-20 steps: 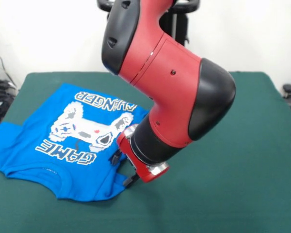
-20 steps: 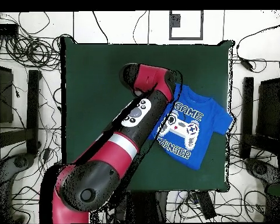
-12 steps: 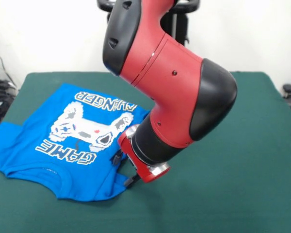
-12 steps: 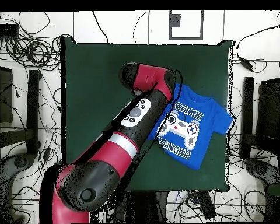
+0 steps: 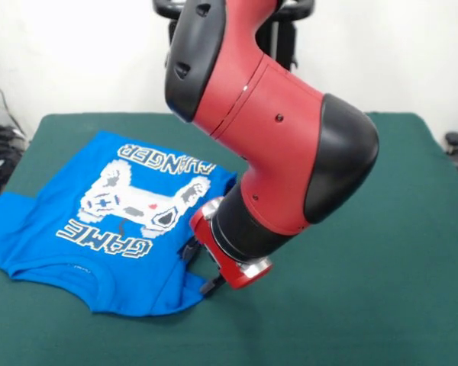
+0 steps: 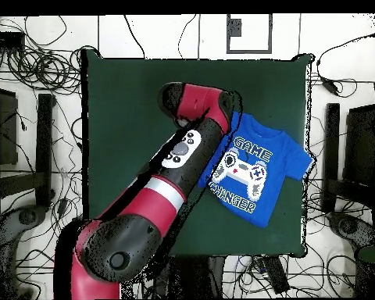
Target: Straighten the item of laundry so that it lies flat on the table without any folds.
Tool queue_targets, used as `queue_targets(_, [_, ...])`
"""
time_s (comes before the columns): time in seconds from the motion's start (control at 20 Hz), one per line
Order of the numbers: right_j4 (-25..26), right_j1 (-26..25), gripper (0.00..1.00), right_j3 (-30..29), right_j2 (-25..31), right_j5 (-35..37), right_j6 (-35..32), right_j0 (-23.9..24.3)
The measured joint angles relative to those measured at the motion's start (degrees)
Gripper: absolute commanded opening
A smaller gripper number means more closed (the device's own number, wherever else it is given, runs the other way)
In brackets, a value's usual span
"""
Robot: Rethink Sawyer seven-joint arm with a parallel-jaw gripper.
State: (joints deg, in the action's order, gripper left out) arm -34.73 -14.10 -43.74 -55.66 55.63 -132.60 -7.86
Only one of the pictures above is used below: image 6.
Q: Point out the blue shirt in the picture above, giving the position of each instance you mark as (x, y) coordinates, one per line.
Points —
(284, 150)

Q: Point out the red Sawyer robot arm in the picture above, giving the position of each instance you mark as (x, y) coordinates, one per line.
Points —
(143, 212)

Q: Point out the dark green table cloth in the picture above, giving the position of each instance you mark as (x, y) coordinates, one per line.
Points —
(128, 93)

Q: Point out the long black power strip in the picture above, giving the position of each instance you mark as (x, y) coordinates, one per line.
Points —
(276, 275)

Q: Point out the small grey square plate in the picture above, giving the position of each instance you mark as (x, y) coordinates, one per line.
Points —
(236, 27)

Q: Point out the black power adapter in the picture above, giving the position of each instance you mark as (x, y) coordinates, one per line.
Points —
(330, 87)

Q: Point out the black office chair base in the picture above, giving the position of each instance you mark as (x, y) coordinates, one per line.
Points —
(350, 226)
(26, 216)

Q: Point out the dark box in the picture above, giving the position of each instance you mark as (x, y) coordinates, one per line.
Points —
(6, 131)
(361, 147)

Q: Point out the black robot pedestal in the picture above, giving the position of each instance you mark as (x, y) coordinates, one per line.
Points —
(193, 278)

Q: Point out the grey square frame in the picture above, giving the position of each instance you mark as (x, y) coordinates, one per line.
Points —
(250, 51)

